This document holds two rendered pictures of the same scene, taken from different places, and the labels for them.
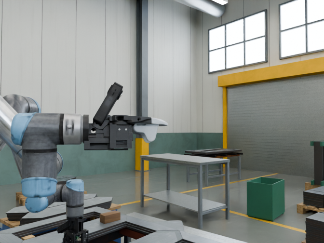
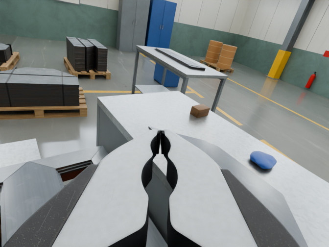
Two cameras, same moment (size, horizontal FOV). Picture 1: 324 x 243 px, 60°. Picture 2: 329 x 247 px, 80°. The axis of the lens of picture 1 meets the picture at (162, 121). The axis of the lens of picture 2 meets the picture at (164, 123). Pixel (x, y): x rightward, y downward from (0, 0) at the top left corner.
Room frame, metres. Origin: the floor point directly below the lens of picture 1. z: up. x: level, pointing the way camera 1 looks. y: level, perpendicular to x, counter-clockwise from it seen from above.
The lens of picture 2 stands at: (0.72, 0.11, 1.52)
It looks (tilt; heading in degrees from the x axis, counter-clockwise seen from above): 28 degrees down; 278
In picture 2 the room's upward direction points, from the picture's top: 12 degrees clockwise
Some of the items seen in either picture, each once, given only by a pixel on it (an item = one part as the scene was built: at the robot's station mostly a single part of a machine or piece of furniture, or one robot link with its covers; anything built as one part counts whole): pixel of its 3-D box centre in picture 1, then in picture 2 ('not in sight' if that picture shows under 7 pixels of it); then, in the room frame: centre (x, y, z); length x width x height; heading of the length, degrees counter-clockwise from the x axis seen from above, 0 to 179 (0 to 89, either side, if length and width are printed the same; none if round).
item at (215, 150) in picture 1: (214, 165); not in sight; (7.90, -1.47, 0.43); 1.66 x 0.84 x 0.85; 130
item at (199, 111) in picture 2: not in sight; (199, 110); (0.69, -0.97, 1.07); 0.10 x 0.06 x 0.05; 55
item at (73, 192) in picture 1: (74, 192); not in sight; (1.24, 0.39, 1.16); 0.09 x 0.08 x 0.11; 90
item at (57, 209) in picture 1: (65, 207); not in sight; (2.21, 0.76, 0.82); 0.80 x 0.40 x 0.06; 140
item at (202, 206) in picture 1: (181, 184); not in sight; (4.87, -0.34, 0.48); 1.50 x 0.70 x 0.95; 40
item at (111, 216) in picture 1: (110, 216); not in sight; (1.81, 0.33, 0.87); 0.12 x 0.06 x 0.05; 134
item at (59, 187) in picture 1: (50, 194); not in sight; (1.22, 0.48, 1.15); 0.11 x 0.11 x 0.08; 0
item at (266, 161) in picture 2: not in sight; (262, 159); (0.39, -0.66, 1.07); 0.12 x 0.10 x 0.03; 61
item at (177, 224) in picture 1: (166, 225); not in sight; (1.95, -0.03, 0.77); 0.45 x 0.20 x 0.04; 50
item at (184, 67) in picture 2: not in sight; (170, 86); (1.22, -3.06, 0.49); 1.60 x 0.70 x 0.99; 133
